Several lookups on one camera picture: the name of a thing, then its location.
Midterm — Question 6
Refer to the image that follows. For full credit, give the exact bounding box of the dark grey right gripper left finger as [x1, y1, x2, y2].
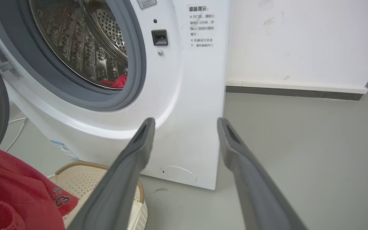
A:
[68, 117, 156, 230]

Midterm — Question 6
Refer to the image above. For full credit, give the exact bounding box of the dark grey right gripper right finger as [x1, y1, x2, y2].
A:
[217, 118, 307, 230]

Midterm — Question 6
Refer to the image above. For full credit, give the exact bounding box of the cream perforated laundry basket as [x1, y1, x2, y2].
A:
[47, 161, 148, 230]

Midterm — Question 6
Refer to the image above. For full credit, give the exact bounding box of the white front-load washing machine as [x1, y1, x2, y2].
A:
[0, 0, 232, 191]

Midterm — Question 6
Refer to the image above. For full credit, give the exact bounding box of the red cloth in drum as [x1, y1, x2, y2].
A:
[100, 74, 127, 89]

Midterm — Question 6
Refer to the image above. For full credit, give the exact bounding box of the red garment with print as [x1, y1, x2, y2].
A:
[0, 141, 80, 230]

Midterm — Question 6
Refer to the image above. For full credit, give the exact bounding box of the white power cable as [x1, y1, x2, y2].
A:
[4, 117, 29, 152]

